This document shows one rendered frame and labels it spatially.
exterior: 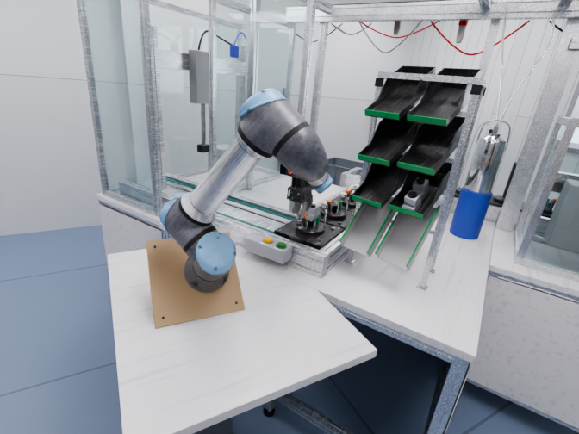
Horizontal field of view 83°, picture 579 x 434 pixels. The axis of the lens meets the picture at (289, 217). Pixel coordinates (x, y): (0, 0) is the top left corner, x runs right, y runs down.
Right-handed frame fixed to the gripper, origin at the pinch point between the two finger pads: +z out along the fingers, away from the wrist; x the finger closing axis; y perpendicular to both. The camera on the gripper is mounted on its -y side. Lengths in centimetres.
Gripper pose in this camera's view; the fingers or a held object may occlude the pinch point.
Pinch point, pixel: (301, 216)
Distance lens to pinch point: 142.3
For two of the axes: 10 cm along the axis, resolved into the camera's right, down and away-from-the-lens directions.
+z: -0.8, 9.2, 3.7
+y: -5.4, 2.8, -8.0
